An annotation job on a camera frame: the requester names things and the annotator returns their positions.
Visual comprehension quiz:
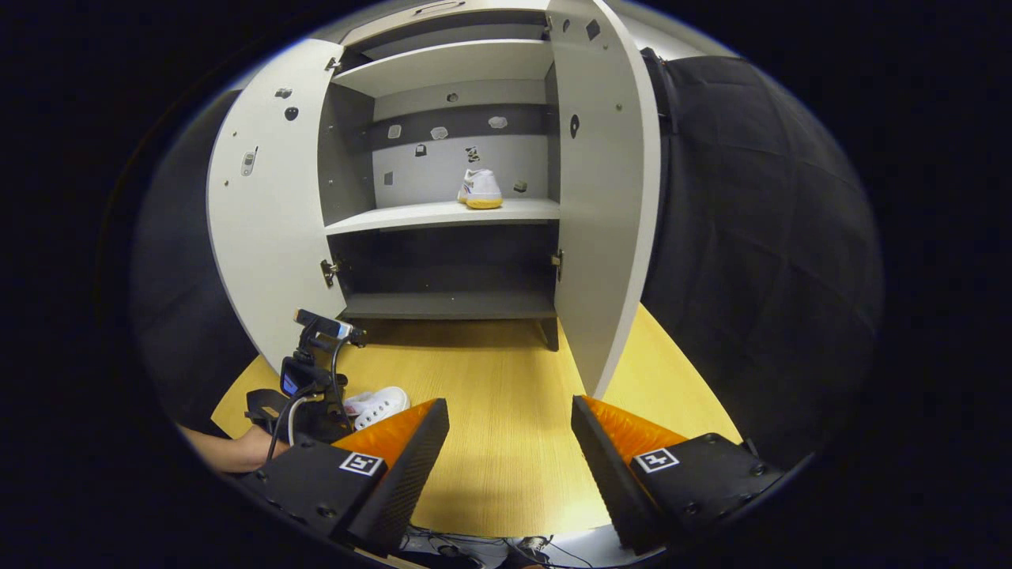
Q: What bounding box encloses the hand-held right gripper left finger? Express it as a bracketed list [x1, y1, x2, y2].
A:
[237, 398, 450, 556]

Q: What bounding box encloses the white shoe cabinet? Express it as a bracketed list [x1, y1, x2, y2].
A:
[316, 0, 564, 352]

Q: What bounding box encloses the white cabinet drawer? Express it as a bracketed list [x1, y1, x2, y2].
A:
[338, 0, 550, 48]

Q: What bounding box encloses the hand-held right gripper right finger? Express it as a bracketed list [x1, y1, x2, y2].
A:
[571, 395, 787, 556]

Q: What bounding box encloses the white cabinet door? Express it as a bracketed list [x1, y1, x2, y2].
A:
[206, 38, 349, 372]
[546, 0, 662, 400]

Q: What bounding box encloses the white canvas shoe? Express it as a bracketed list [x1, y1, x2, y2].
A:
[457, 168, 504, 210]
[342, 386, 411, 431]

